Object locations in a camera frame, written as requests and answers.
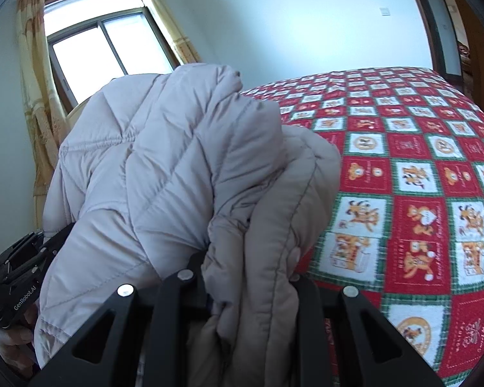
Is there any yellow patterned curtain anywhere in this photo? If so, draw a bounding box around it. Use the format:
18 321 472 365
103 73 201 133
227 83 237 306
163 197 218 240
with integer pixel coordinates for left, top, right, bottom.
142 0 201 64

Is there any window with green frame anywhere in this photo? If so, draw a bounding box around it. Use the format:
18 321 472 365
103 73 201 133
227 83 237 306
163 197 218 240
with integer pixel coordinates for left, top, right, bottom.
44 0 182 112

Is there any beige quilted down jacket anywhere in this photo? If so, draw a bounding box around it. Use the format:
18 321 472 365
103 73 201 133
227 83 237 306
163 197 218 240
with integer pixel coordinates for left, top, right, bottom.
34 64 341 386

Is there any brown wooden door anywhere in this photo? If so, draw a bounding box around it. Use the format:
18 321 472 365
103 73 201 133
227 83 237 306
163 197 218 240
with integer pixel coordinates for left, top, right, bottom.
444 0 484 112

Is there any person's left hand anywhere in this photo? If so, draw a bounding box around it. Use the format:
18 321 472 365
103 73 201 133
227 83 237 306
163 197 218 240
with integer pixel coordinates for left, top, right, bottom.
0 327 35 376

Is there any red patchwork bear bedspread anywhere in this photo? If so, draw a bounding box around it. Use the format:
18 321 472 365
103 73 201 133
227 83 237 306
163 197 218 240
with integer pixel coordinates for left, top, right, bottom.
248 66 484 386

